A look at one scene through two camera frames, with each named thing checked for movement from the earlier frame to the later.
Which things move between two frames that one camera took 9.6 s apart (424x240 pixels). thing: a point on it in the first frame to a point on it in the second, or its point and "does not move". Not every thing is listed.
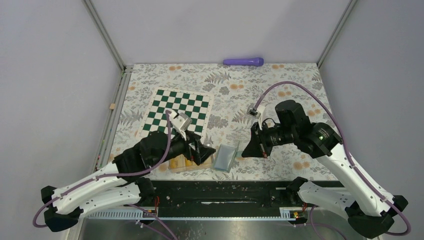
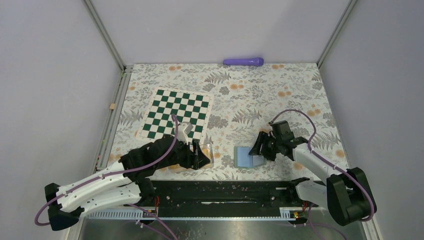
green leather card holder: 224,159 to 243,160
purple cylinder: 257,61 does not move
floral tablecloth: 243,95 does not move
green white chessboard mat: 189,111 does not move
